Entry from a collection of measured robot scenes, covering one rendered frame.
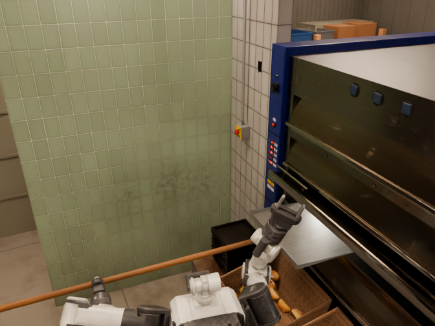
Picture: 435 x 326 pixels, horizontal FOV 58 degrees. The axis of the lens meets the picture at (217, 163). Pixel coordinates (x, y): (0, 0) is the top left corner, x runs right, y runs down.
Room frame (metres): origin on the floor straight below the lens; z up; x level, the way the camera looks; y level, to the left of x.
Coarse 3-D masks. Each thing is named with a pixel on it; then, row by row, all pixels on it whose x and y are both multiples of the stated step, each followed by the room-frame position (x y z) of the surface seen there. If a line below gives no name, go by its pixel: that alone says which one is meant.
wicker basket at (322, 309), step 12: (276, 264) 2.13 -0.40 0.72; (288, 264) 2.04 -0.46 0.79; (228, 276) 2.01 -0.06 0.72; (240, 276) 2.04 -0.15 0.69; (288, 276) 2.00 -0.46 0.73; (300, 276) 1.91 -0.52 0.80; (276, 288) 2.03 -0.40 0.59; (300, 288) 1.87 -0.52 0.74; (312, 288) 1.80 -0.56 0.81; (276, 300) 1.93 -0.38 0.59; (288, 300) 1.92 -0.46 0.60; (312, 300) 1.77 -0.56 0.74; (288, 312) 1.82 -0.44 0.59; (312, 312) 1.61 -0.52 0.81; (324, 312) 1.65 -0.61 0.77; (276, 324) 1.73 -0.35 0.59; (288, 324) 1.56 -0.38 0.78; (300, 324) 1.58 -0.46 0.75
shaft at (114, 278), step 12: (204, 252) 1.65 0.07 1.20; (216, 252) 1.66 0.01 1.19; (156, 264) 1.56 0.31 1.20; (168, 264) 1.57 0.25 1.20; (120, 276) 1.48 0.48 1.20; (132, 276) 1.50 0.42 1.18; (72, 288) 1.40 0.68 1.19; (84, 288) 1.42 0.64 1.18; (24, 300) 1.33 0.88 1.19; (36, 300) 1.34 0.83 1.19
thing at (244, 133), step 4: (236, 124) 2.78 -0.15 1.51; (240, 124) 2.77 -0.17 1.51; (236, 128) 2.77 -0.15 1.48; (240, 128) 2.71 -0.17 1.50; (244, 128) 2.71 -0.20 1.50; (248, 128) 2.72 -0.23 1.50; (240, 132) 2.71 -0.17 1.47; (244, 132) 2.71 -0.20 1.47; (248, 132) 2.72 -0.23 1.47; (240, 136) 2.71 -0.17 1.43; (244, 136) 2.71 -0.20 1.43; (248, 136) 2.72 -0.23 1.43
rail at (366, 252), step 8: (288, 184) 1.95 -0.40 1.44; (296, 192) 1.86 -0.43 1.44; (304, 200) 1.79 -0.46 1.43; (312, 208) 1.72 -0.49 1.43; (320, 216) 1.65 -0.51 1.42; (336, 224) 1.55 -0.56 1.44; (344, 232) 1.49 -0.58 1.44; (352, 240) 1.43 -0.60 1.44; (360, 248) 1.38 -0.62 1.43; (368, 256) 1.33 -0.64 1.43; (376, 264) 1.28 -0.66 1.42; (384, 264) 1.27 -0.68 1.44; (392, 272) 1.22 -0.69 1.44; (400, 280) 1.17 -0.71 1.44; (408, 288) 1.13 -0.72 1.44; (416, 296) 1.09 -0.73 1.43; (424, 304) 1.06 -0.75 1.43; (432, 312) 1.02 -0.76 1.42
